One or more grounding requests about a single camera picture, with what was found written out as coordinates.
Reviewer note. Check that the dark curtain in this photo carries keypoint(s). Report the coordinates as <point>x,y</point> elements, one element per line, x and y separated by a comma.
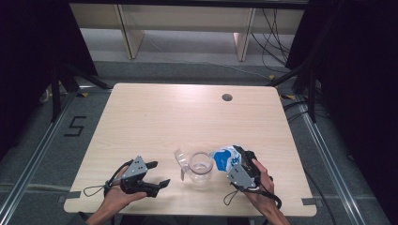
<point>28,47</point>
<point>359,62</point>

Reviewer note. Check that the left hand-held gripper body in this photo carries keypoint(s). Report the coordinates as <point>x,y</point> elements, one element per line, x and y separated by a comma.
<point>136,170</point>

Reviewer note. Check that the person's left hand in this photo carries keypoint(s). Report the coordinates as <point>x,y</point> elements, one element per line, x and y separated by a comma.
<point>117,198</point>

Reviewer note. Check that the person's right hand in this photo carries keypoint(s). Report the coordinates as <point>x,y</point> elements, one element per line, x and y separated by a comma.
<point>264,190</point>

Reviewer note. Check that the grey tape strip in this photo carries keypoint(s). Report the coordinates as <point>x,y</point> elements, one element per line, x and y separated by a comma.
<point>311,201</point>
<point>70,196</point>

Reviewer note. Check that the metal floor rail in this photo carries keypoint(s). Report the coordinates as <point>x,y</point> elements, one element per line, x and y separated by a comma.
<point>328,162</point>
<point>34,156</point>

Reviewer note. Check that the black metal stand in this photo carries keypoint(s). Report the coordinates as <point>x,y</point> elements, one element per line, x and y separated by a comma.
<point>311,93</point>
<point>56,93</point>

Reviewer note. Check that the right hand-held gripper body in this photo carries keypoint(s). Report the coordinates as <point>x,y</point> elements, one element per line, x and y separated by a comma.
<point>241,178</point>

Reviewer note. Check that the white and blue milk pouch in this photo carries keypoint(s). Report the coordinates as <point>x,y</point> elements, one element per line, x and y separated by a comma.
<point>223,159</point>

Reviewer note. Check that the beige wooden desk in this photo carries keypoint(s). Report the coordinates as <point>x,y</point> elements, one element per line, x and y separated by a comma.
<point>187,18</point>

